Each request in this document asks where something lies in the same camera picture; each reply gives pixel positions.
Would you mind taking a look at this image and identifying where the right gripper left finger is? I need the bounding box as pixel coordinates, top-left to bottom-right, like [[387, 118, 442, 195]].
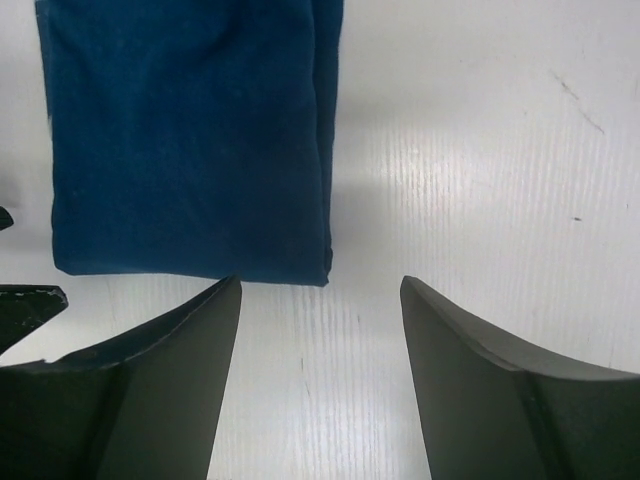
[[1, 277, 242, 479]]

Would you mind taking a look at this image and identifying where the navy blue t-shirt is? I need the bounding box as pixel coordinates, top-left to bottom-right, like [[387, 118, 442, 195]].
[[35, 0, 344, 286]]

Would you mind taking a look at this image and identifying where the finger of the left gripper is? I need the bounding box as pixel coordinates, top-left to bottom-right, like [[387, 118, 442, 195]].
[[0, 207, 14, 230], [0, 285, 68, 353]]

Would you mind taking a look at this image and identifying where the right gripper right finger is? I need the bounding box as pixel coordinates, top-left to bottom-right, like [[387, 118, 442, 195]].
[[400, 276, 639, 479]]

